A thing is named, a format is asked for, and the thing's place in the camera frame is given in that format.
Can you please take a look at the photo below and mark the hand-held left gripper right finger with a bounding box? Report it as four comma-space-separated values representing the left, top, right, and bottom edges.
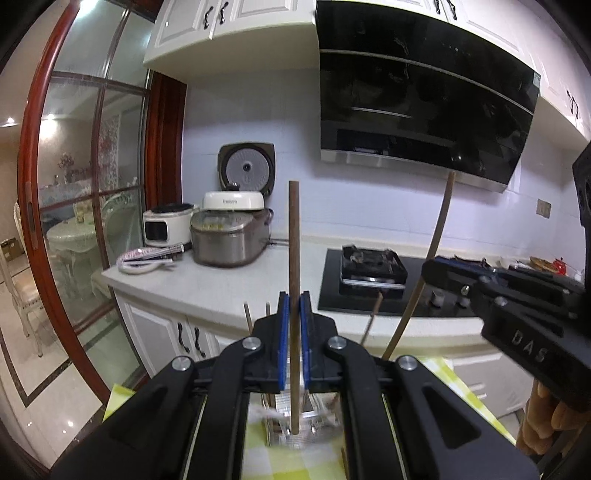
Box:
299, 291, 539, 480

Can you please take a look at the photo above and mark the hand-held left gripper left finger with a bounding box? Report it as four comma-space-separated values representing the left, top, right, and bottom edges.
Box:
51, 292, 291, 480

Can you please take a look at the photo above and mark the white base cabinet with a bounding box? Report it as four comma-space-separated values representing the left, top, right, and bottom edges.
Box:
443, 351, 532, 416
113, 295, 222, 374

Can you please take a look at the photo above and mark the pink and white packet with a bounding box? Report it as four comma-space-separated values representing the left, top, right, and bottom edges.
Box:
117, 247, 185, 277

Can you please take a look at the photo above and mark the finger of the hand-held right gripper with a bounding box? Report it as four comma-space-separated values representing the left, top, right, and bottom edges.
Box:
436, 256, 591, 320
421, 257, 491, 320

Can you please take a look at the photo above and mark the person's right hand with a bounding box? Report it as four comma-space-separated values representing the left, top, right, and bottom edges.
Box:
516, 378, 591, 457

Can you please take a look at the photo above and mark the small white rice cooker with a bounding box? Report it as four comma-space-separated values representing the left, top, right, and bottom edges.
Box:
142, 203, 195, 247

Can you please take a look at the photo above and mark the black range hood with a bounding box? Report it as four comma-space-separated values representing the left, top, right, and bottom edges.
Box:
316, 0, 541, 193

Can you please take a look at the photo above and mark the red framed glass sliding door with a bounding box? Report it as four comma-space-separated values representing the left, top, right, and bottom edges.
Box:
0, 0, 188, 462

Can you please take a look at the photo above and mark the white cooker with open lid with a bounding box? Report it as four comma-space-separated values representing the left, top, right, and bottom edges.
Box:
202, 142, 277, 213

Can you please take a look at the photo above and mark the black gas stove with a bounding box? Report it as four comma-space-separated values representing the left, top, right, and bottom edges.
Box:
318, 246, 485, 318

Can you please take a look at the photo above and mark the round dining table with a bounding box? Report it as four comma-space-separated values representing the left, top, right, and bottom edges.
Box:
46, 220, 100, 278

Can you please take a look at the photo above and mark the green checkered tablecloth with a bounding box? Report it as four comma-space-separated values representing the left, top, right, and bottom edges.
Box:
104, 355, 518, 480

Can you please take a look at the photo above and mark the white dining chair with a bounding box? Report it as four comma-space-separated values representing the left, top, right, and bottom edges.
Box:
0, 203, 47, 356

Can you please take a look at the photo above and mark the white kitchen countertop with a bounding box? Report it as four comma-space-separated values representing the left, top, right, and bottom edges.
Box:
102, 233, 591, 352

